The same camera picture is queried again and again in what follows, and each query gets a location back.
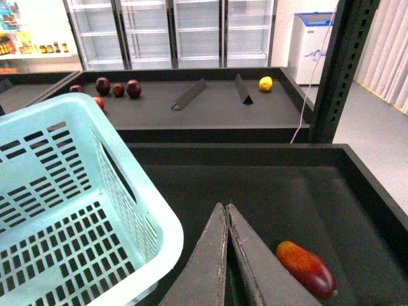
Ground upper left display tray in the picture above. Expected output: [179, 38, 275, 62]
[1, 71, 80, 115]

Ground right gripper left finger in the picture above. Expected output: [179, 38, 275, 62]
[160, 203, 228, 305]

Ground dark red apple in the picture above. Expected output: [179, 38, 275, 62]
[69, 85, 85, 93]
[96, 77, 111, 96]
[126, 79, 142, 99]

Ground glass door refrigerator row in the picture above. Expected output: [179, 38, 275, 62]
[64, 0, 276, 71]

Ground black shelf divider left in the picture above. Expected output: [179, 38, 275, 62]
[171, 78, 207, 111]

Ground black shelf divider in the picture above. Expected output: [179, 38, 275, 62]
[171, 78, 207, 111]
[235, 73, 254, 105]

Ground store shelf with bottles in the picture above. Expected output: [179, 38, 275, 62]
[1, 1, 82, 74]

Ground red yellow apple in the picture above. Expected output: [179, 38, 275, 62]
[93, 96, 105, 111]

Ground white cable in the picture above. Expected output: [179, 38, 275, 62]
[289, 12, 335, 144]

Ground black shelf divider right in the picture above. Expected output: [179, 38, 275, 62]
[235, 73, 254, 105]

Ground small red apple back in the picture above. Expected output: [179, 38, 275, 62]
[112, 84, 125, 98]

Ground light green plastic basket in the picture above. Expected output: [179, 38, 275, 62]
[1, 93, 184, 305]

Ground dark red apple back left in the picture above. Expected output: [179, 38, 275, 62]
[69, 85, 85, 93]

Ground white blue chest freezer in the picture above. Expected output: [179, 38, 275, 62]
[288, 12, 335, 85]

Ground dark metal rack post right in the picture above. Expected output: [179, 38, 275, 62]
[308, 0, 380, 143]

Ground red orange mango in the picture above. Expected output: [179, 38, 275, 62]
[276, 240, 337, 299]

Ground yellow lemon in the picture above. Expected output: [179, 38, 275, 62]
[259, 76, 273, 92]

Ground dark red apple back right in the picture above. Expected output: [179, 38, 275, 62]
[126, 79, 142, 99]

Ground upper black display tray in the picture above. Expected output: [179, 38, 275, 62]
[46, 68, 312, 143]

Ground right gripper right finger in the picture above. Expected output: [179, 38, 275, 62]
[226, 204, 321, 305]

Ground dark red apple back middle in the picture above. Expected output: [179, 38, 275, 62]
[96, 77, 111, 96]

